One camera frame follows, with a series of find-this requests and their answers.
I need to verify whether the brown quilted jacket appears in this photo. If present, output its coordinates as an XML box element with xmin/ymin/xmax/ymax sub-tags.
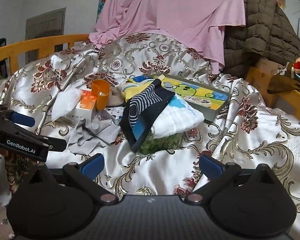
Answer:
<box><xmin>224</xmin><ymin>0</ymin><xmax>300</xmax><ymax>75</ymax></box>

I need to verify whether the dark brown cloth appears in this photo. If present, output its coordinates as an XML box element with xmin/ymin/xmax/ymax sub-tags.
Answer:
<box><xmin>266</xmin><ymin>73</ymin><xmax>300</xmax><ymax>95</ymax></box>

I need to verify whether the green dotted container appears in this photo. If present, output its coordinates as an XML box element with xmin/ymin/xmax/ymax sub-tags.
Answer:
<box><xmin>139</xmin><ymin>130</ymin><xmax>183</xmax><ymax>155</ymax></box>

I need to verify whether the white dotted packet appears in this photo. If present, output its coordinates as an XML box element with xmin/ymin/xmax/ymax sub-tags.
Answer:
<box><xmin>91</xmin><ymin>106</ymin><xmax>125</xmax><ymax>128</ymax></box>

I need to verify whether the grey cloth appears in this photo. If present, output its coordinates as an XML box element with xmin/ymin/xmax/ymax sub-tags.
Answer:
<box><xmin>66</xmin><ymin>119</ymin><xmax>120</xmax><ymax>155</ymax></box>

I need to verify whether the orange white box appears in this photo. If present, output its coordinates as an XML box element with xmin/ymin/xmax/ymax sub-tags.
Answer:
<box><xmin>65</xmin><ymin>89</ymin><xmax>99</xmax><ymax>121</ymax></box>

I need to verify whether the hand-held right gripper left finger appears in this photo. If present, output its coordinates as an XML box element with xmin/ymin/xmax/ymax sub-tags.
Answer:
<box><xmin>25</xmin><ymin>153</ymin><xmax>118</xmax><ymax>205</ymax></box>

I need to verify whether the floral satin blanket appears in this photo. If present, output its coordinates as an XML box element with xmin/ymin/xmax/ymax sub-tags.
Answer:
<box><xmin>0</xmin><ymin>32</ymin><xmax>300</xmax><ymax>230</ymax></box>

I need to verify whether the beige crumpled cloth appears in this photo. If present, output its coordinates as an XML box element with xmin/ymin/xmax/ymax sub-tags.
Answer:
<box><xmin>107</xmin><ymin>90</ymin><xmax>127</xmax><ymax>107</ymax></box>

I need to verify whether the light wooden bed board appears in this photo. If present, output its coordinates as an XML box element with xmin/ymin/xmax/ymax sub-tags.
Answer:
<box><xmin>246</xmin><ymin>66</ymin><xmax>300</xmax><ymax>123</ymax></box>

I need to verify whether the orange wooden bed rail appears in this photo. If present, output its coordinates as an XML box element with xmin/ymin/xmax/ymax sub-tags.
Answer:
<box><xmin>0</xmin><ymin>34</ymin><xmax>90</xmax><ymax>77</ymax></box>

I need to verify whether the teal patterned poster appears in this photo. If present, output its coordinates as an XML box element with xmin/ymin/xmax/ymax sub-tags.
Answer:
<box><xmin>96</xmin><ymin>0</ymin><xmax>111</xmax><ymax>23</ymax></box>

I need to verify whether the black striped sock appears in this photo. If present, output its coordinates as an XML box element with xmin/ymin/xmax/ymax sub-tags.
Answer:
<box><xmin>119</xmin><ymin>79</ymin><xmax>176</xmax><ymax>153</ymax></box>

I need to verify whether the yellow striped towel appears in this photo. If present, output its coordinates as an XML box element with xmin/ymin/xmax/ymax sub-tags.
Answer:
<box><xmin>121</xmin><ymin>74</ymin><xmax>177</xmax><ymax>105</ymax></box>

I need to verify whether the orange plastic cup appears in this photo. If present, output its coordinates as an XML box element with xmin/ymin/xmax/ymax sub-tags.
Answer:
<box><xmin>91</xmin><ymin>79</ymin><xmax>111</xmax><ymax>111</ymax></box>

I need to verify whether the white quilted cloth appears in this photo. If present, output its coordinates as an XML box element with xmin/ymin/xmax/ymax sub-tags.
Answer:
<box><xmin>150</xmin><ymin>95</ymin><xmax>205</xmax><ymax>140</ymax></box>

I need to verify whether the cardboard box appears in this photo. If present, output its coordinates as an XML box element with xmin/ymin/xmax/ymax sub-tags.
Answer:
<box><xmin>255</xmin><ymin>57</ymin><xmax>287</xmax><ymax>76</ymax></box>

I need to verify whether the pink cloth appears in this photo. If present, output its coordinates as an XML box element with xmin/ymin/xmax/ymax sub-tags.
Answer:
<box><xmin>89</xmin><ymin>0</ymin><xmax>259</xmax><ymax>75</ymax></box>

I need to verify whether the white crumpled cloth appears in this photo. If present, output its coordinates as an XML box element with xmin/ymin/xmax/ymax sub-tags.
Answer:
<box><xmin>51</xmin><ymin>85</ymin><xmax>83</xmax><ymax>121</ymax></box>

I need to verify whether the cartoon picture tray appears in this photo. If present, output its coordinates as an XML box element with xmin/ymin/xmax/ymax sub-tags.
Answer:
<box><xmin>162</xmin><ymin>74</ymin><xmax>231</xmax><ymax>122</ymax></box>

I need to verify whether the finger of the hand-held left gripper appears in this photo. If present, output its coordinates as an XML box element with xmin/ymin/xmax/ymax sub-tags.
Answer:
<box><xmin>14</xmin><ymin>129</ymin><xmax>67</xmax><ymax>152</ymax></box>
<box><xmin>0</xmin><ymin>102</ymin><xmax>36</xmax><ymax>128</ymax></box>

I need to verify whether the grey door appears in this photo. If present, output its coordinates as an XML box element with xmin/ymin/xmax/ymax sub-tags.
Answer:
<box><xmin>25</xmin><ymin>7</ymin><xmax>67</xmax><ymax>43</ymax></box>

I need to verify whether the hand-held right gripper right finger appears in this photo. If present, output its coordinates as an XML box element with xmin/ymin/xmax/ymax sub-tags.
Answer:
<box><xmin>184</xmin><ymin>154</ymin><xmax>278</xmax><ymax>205</ymax></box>

